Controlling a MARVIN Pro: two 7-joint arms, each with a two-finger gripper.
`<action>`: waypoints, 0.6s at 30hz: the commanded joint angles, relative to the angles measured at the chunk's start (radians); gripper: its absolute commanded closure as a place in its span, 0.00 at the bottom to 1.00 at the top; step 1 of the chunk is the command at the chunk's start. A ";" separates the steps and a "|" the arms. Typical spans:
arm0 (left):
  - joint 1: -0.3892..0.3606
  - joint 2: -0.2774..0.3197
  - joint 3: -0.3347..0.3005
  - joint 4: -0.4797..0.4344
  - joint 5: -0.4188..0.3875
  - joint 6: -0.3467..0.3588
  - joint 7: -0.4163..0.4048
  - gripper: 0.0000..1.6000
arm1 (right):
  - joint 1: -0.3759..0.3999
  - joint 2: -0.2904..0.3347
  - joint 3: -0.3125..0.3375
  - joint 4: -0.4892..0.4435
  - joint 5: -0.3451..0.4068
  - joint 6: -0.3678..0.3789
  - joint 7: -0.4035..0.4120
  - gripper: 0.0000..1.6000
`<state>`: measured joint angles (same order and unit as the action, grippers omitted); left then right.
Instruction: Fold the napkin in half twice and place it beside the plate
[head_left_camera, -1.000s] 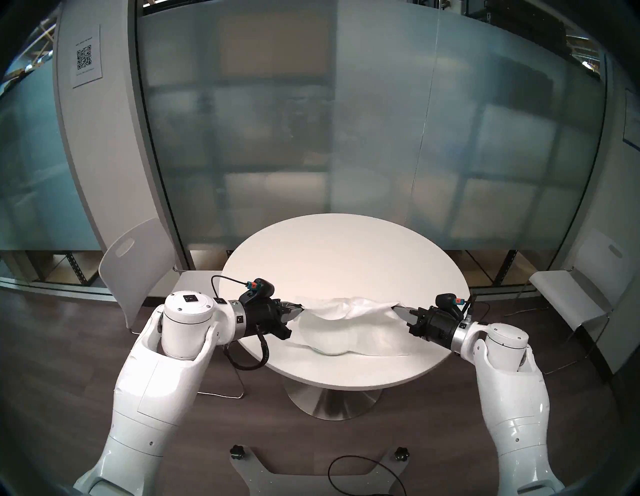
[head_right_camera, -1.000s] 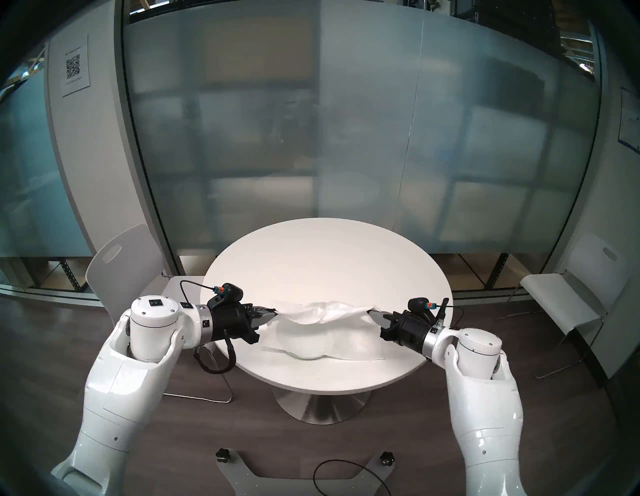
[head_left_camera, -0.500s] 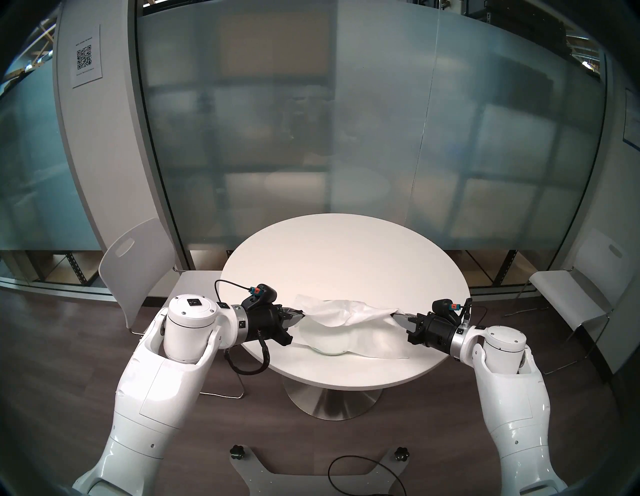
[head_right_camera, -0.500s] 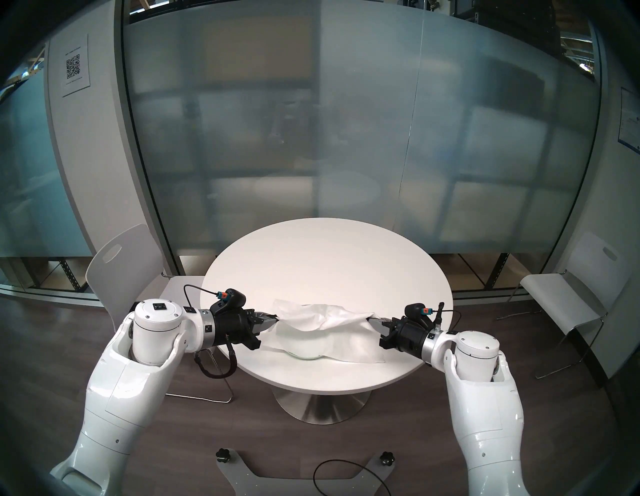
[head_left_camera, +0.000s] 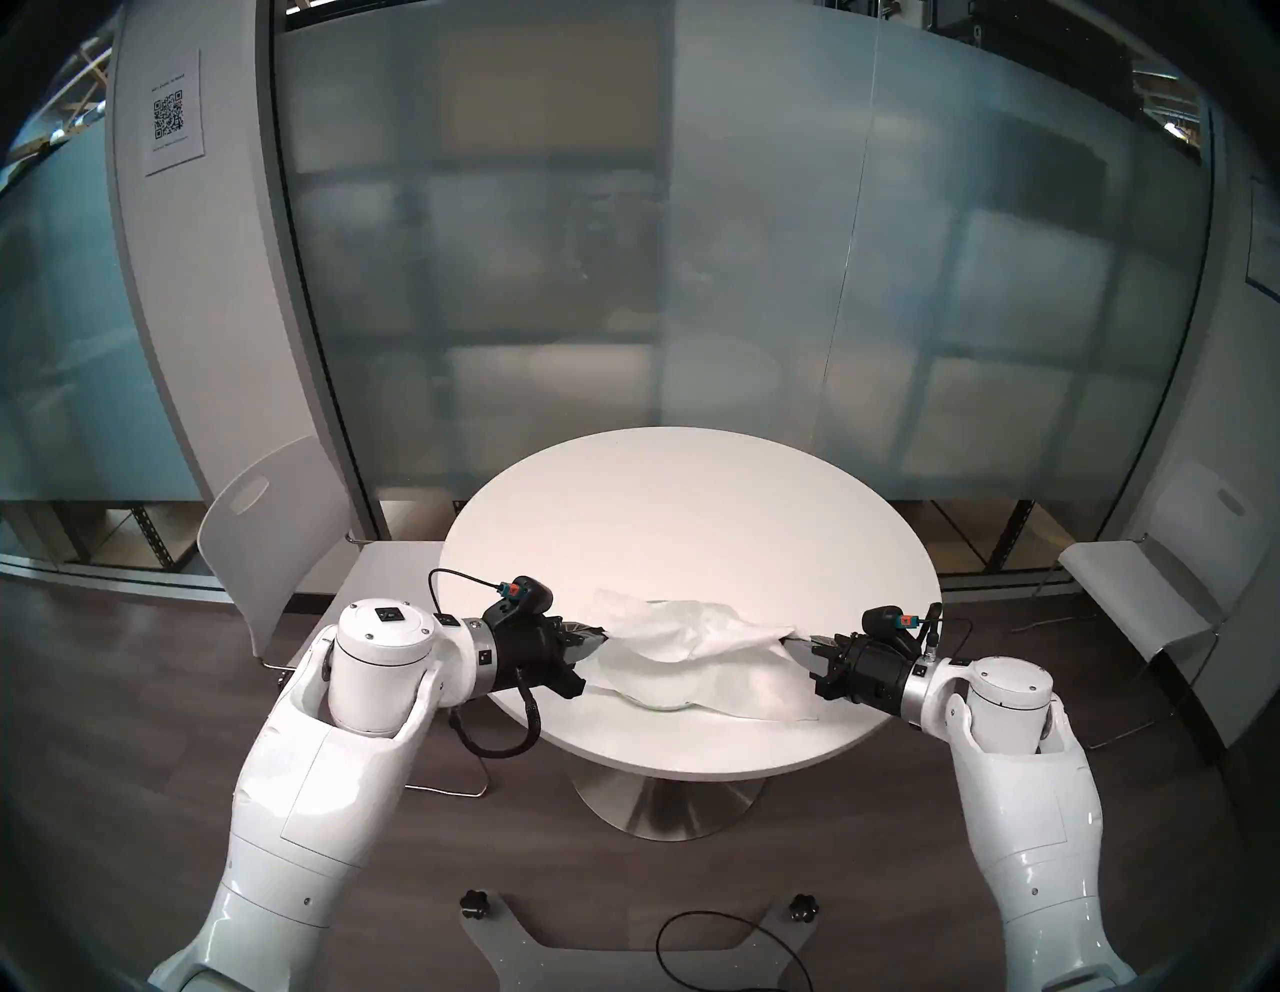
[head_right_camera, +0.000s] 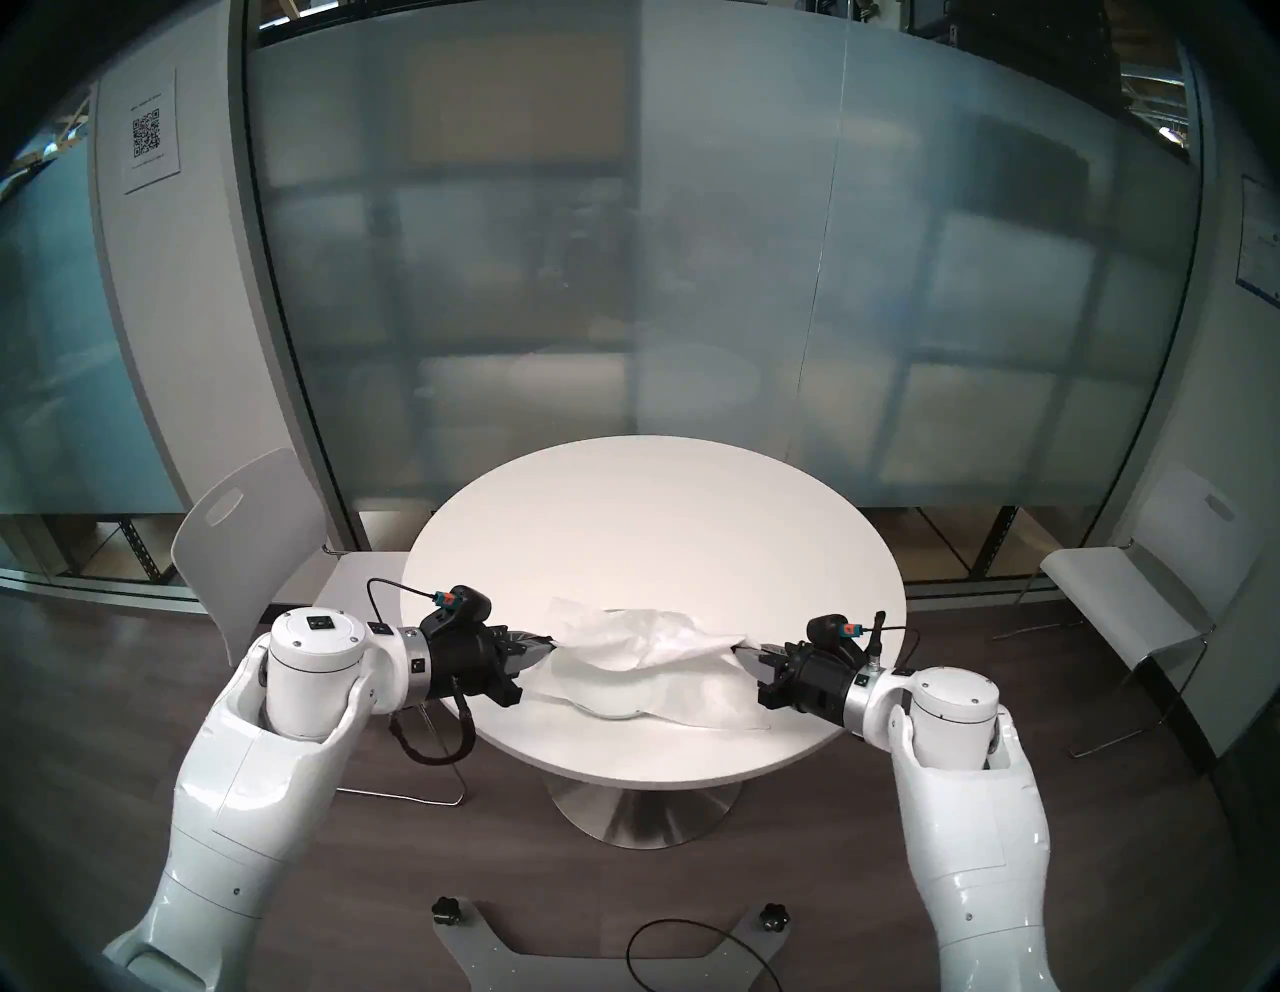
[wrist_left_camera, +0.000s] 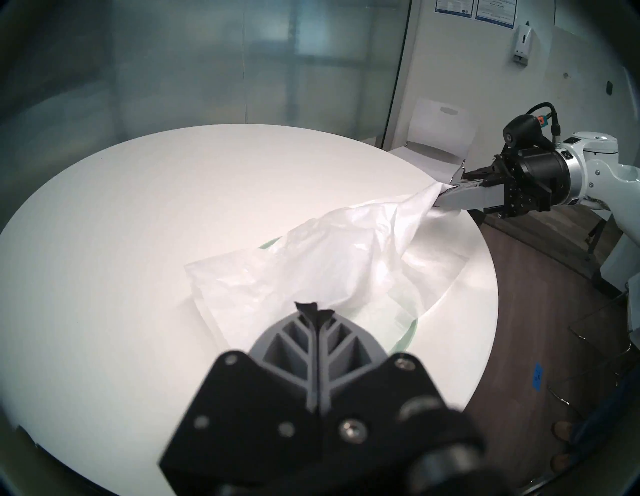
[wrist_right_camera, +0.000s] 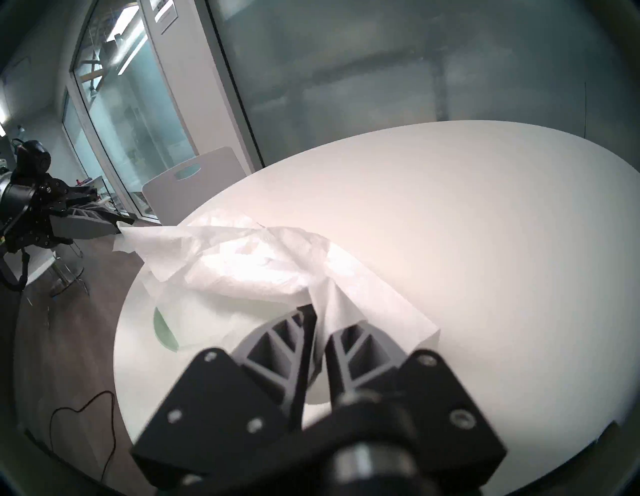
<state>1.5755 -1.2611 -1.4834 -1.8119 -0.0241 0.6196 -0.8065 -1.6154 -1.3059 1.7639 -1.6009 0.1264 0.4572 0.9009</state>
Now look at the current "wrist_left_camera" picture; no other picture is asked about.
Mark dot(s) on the pale green plate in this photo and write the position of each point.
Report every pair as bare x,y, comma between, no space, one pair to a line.
406,340

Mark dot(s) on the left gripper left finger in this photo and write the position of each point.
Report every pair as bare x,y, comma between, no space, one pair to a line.
260,400

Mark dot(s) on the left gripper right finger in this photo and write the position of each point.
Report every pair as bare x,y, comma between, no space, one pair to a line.
380,400

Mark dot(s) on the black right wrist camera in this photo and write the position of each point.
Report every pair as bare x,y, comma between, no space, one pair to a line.
522,131

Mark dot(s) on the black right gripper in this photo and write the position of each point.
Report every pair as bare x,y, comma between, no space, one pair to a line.
535,180

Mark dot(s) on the white paper napkin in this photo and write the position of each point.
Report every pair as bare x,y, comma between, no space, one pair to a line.
340,255

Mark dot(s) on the blue floor tape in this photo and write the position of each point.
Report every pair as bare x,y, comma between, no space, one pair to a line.
538,377

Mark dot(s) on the blue framed wall poster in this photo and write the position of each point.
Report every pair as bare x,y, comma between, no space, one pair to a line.
452,7
495,12

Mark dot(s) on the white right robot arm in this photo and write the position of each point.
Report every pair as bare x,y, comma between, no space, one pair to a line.
615,200

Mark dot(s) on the brown shoe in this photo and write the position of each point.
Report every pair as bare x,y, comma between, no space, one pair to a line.
560,462
563,430

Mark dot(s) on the white wall sanitizer dispenser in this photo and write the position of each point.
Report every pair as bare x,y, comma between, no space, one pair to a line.
522,45

